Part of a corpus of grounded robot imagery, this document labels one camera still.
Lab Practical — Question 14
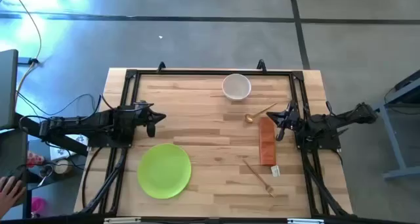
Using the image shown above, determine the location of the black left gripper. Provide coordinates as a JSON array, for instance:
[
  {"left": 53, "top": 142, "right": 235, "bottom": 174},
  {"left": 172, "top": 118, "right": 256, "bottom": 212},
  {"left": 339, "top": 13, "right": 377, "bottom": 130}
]
[{"left": 130, "top": 101, "right": 167, "bottom": 139}]

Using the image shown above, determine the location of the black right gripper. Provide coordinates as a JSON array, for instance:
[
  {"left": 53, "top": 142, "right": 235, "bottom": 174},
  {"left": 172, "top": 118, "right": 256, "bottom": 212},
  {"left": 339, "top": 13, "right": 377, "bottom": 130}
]
[{"left": 266, "top": 100, "right": 300, "bottom": 142}]

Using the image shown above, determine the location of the lime green round plate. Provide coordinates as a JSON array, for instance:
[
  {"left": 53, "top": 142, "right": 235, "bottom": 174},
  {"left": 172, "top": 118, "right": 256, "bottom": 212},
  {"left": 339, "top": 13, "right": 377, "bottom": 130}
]
[{"left": 136, "top": 143, "right": 192, "bottom": 200}]

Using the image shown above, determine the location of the white round bowl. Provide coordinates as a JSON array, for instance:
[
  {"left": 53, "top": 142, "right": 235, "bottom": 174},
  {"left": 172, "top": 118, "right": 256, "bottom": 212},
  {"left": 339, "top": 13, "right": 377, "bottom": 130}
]
[{"left": 221, "top": 73, "right": 253, "bottom": 102}]

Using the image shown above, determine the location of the orange folded cloth napkin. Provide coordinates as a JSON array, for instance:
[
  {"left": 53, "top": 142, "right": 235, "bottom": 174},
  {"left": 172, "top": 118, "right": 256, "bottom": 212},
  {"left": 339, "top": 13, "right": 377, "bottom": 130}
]
[{"left": 258, "top": 116, "right": 278, "bottom": 167}]

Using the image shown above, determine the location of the gold metal spoon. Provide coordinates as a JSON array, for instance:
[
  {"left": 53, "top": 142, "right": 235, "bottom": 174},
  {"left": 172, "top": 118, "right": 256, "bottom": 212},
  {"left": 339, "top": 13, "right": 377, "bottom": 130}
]
[{"left": 244, "top": 102, "right": 279, "bottom": 124}]

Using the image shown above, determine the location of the gold metal fork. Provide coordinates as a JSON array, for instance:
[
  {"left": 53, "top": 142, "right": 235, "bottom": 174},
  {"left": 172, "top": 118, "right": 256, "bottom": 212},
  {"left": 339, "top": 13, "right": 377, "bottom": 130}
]
[{"left": 242, "top": 159, "right": 278, "bottom": 198}]

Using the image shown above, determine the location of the white box with recycling print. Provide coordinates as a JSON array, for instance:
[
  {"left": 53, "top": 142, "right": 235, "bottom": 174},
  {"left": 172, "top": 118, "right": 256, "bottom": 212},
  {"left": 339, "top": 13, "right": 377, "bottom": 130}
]
[{"left": 49, "top": 134, "right": 89, "bottom": 162}]

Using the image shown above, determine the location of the round wooden cup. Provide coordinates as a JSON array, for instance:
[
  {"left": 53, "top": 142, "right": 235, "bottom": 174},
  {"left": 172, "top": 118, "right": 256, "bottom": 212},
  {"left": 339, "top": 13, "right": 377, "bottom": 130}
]
[{"left": 53, "top": 158, "right": 74, "bottom": 175}]

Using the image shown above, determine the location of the blue grey metal cart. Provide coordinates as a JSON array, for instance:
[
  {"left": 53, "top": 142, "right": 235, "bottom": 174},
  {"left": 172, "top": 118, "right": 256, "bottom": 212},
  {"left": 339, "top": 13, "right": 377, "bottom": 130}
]
[{"left": 373, "top": 68, "right": 420, "bottom": 181}]

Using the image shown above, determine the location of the red patterned pouch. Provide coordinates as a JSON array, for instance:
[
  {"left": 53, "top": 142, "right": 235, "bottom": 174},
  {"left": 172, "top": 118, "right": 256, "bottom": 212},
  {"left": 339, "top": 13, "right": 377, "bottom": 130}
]
[{"left": 26, "top": 150, "right": 46, "bottom": 168}]

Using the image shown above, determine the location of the pink plastic container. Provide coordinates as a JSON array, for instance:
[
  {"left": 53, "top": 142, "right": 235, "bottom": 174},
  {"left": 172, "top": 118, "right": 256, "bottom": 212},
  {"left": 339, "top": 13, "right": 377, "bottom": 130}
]
[{"left": 31, "top": 196, "right": 48, "bottom": 215}]

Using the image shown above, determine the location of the dark grey monitor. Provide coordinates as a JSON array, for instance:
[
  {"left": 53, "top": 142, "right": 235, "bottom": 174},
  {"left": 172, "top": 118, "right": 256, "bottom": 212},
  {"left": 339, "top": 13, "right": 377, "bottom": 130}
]
[{"left": 0, "top": 49, "right": 20, "bottom": 131}]

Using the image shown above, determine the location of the person's hand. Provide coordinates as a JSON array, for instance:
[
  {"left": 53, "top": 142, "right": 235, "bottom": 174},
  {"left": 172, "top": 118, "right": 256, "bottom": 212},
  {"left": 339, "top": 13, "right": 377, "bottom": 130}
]
[{"left": 0, "top": 175, "right": 27, "bottom": 219}]

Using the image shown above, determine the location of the black metal table frame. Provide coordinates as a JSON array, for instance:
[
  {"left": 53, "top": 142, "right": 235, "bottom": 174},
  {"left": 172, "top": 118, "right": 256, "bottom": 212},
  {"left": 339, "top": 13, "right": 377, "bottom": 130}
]
[{"left": 79, "top": 68, "right": 354, "bottom": 219}]

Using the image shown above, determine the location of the black looped cable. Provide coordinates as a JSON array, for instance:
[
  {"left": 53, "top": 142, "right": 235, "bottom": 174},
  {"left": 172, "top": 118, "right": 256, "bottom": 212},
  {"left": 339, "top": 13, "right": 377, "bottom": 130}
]
[{"left": 81, "top": 146, "right": 103, "bottom": 209}]

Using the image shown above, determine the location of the silver metal bracket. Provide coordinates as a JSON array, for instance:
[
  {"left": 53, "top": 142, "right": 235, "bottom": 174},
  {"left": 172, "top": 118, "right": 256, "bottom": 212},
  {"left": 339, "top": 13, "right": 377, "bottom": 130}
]
[
  {"left": 104, "top": 217, "right": 142, "bottom": 224},
  {"left": 287, "top": 217, "right": 326, "bottom": 224}
]

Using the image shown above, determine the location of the yellow cable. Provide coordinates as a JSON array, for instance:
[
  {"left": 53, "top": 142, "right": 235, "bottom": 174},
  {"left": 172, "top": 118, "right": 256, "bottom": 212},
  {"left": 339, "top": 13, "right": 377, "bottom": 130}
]
[{"left": 9, "top": 0, "right": 43, "bottom": 102}]

